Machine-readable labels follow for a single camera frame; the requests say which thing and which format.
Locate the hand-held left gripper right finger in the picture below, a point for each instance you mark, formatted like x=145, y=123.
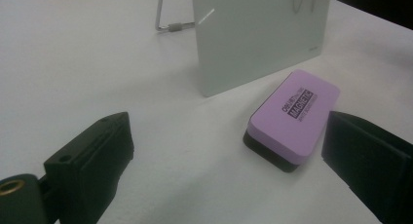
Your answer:
x=373, y=159

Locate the metal whiteboard stand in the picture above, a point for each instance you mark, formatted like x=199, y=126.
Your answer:
x=175, y=27

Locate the purple whiteboard eraser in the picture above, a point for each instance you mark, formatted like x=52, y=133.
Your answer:
x=292, y=120

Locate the pale glass whiteboard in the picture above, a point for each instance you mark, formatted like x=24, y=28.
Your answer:
x=253, y=39

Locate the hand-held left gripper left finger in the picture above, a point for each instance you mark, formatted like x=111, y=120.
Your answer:
x=91, y=162

